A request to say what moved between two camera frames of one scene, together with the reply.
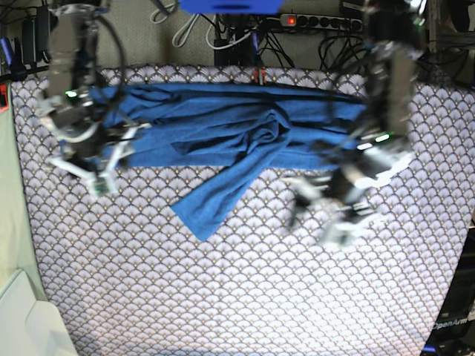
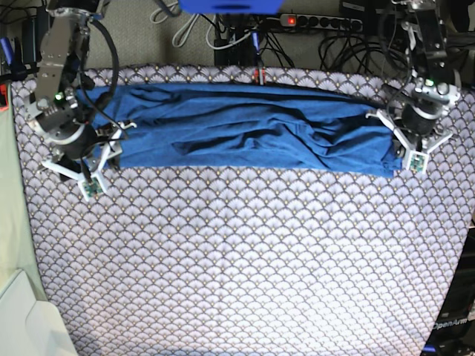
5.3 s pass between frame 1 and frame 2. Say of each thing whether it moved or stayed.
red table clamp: stayed
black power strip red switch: stayed
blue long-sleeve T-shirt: moved
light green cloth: stayed
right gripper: moved
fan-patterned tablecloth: stayed
